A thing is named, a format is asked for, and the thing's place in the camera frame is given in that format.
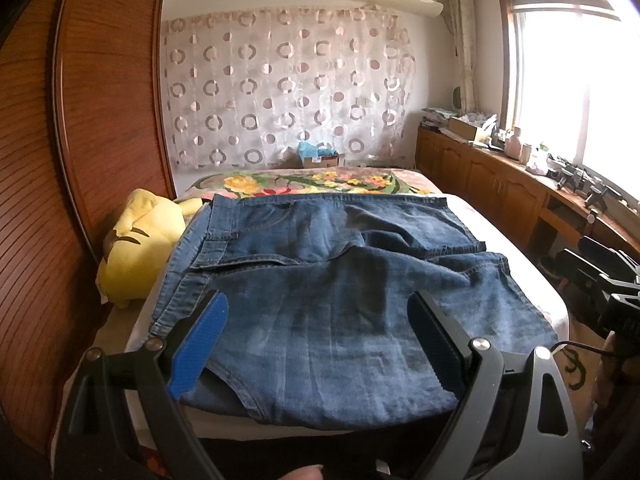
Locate cardboard box on cabinet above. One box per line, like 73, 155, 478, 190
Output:
448, 117, 495, 143

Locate pink circle patterned curtain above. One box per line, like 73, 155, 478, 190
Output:
160, 6, 416, 170

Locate wooden wardrobe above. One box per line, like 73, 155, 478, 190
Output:
1, 0, 175, 459

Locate yellow plush toy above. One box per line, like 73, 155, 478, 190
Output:
96, 188, 203, 308

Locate window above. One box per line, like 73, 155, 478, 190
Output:
500, 0, 639, 197

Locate floral pink blanket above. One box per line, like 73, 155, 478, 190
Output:
181, 167, 442, 200

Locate black cable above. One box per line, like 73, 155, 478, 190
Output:
549, 340, 616, 392

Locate pink bottle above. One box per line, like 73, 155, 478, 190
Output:
504, 126, 523, 160

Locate white strawberry bed sheet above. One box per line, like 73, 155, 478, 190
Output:
124, 192, 571, 441

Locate blue denim jeans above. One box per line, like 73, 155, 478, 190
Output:
147, 192, 560, 430

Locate wooden sideboard cabinet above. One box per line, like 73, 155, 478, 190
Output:
416, 128, 639, 259

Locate person's left hand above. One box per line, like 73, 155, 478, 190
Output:
280, 465, 323, 480

